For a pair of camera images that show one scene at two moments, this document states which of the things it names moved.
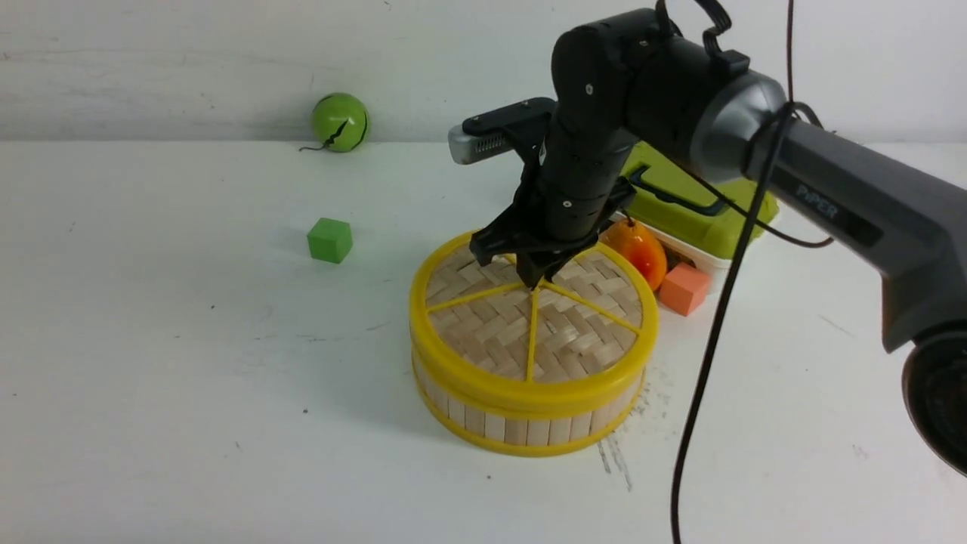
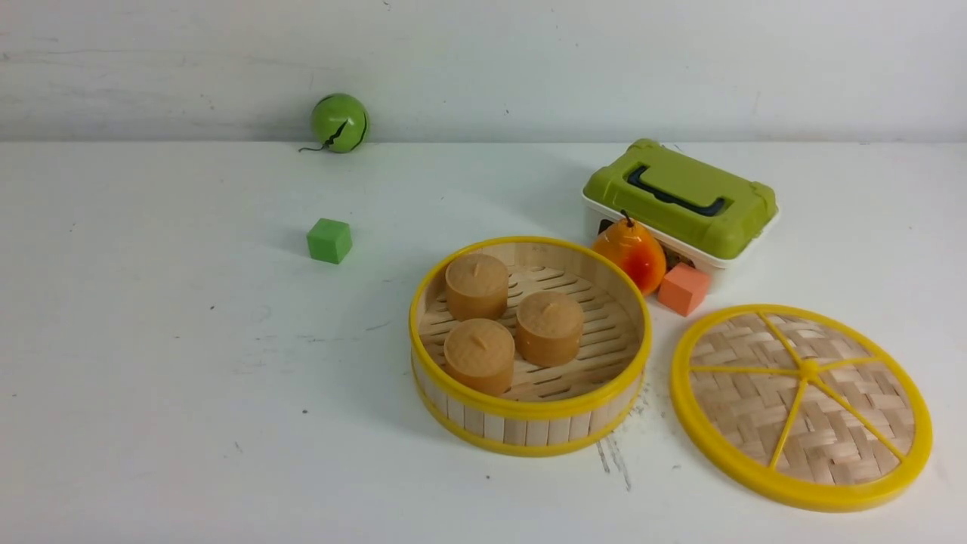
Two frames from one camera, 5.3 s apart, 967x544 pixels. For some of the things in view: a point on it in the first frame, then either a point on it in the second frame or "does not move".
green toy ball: [340, 122] does not move
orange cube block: [683, 288] does not move
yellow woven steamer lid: [588, 330] → [803, 406]
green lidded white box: [701, 222] does not move
